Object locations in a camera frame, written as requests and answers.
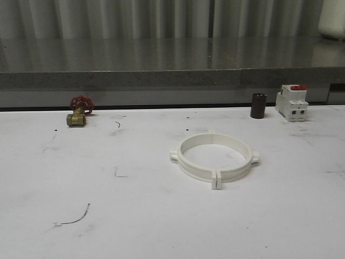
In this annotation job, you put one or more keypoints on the dark brown cylinder capacitor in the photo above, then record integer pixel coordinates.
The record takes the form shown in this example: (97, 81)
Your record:
(258, 105)

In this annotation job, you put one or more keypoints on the white circuit breaker red switch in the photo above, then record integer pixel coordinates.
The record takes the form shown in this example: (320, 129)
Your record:
(291, 104)

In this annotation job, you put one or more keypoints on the grey stone counter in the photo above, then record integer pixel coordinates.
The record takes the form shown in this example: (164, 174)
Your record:
(48, 73)

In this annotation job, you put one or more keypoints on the white container in background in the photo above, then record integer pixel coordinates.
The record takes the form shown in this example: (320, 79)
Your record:
(331, 22)

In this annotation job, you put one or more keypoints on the brass valve red handwheel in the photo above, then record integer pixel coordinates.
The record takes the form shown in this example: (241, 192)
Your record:
(81, 107)

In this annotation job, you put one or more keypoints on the white half-ring pipe clamp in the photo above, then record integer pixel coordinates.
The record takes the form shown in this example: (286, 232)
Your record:
(232, 173)
(196, 171)

